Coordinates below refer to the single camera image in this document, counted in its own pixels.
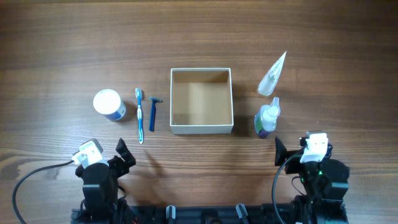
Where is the clear spray bottle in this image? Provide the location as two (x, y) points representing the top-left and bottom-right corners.
(254, 97), (281, 139)

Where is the white cream tube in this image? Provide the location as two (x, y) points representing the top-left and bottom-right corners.
(257, 52), (287, 96)

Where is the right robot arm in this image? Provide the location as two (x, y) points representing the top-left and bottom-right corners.
(271, 137), (349, 223)

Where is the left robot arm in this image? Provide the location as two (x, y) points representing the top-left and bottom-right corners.
(71, 139), (139, 223)

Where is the cotton swab tub blue label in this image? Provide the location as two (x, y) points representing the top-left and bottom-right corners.
(93, 89), (126, 121)

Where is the blue disposable razor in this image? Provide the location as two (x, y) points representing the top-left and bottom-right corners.
(149, 96), (162, 132)

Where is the blue white toothbrush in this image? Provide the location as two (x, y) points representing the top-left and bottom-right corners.
(135, 88), (144, 144)

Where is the white cardboard box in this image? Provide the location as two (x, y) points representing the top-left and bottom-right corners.
(170, 68), (234, 135)

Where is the black right camera cable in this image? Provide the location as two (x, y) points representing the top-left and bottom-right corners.
(271, 149), (305, 224)

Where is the black camera cable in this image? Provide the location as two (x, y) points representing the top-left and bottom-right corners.
(12, 160), (75, 224)
(271, 149), (305, 224)

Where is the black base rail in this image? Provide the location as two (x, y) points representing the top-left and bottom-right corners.
(70, 203), (348, 224)

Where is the black left camera cable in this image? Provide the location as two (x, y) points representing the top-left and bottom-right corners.
(12, 160), (75, 224)

